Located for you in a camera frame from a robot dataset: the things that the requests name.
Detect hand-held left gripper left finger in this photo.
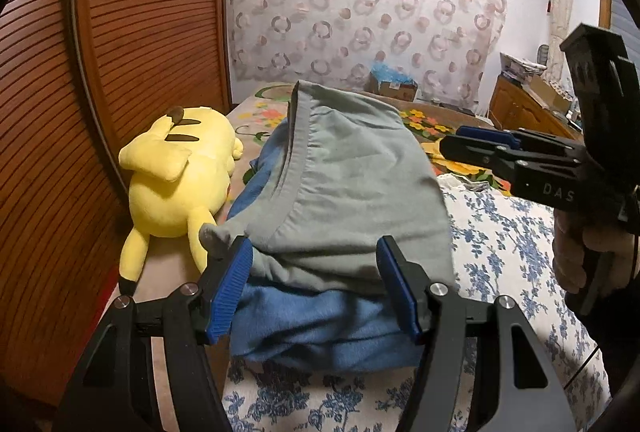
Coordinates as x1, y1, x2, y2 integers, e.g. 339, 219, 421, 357
52, 236, 254, 432

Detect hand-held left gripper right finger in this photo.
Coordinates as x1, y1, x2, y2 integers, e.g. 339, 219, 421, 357
375, 236, 581, 432

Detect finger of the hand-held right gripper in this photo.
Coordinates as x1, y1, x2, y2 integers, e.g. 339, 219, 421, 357
439, 134, 531, 183
456, 126, 583, 160

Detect blue pants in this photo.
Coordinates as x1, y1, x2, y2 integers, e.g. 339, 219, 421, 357
226, 119, 431, 373

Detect grey-green shirt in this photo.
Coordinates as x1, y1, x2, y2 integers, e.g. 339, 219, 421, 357
200, 80, 455, 297

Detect person's right hand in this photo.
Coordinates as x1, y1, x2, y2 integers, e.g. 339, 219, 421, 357
552, 211, 640, 293

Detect wooden sideboard cabinet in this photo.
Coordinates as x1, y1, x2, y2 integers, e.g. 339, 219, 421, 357
487, 76, 586, 143

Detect open cardboard box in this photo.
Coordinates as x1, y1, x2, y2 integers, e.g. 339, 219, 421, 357
527, 74, 576, 113

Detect stack of papers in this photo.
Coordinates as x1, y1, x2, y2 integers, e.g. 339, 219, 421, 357
500, 52, 548, 80

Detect small cardboard box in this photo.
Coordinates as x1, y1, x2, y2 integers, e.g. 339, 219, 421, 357
370, 74, 418, 102

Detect blue floral bed sheet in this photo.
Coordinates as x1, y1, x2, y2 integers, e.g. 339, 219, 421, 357
222, 177, 613, 432

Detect blue plastic bag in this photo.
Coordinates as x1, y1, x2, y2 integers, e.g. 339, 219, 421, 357
371, 60, 416, 85

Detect yellow plush toy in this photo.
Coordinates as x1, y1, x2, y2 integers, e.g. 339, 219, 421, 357
119, 106, 244, 295

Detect white lace curtain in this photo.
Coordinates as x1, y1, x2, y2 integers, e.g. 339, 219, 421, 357
542, 0, 576, 82

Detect brown slatted wooden wardrobe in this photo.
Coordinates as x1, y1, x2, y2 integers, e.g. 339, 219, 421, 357
0, 0, 233, 408

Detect ring patterned curtain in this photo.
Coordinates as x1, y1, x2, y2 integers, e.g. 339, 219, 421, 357
227, 0, 508, 113

